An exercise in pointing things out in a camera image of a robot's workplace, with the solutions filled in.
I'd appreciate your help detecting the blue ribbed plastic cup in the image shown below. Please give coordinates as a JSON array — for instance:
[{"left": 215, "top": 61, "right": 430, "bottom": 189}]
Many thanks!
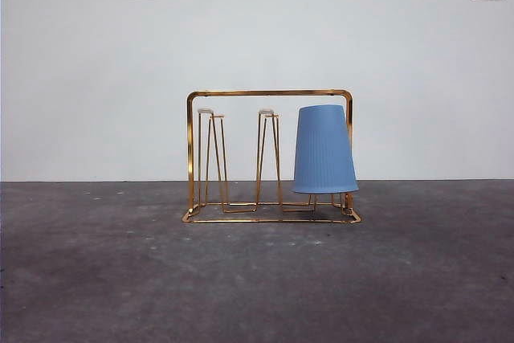
[{"left": 291, "top": 104, "right": 360, "bottom": 195}]

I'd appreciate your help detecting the gold wire cup rack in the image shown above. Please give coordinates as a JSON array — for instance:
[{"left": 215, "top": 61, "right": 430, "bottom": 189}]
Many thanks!
[{"left": 180, "top": 88, "right": 364, "bottom": 225}]

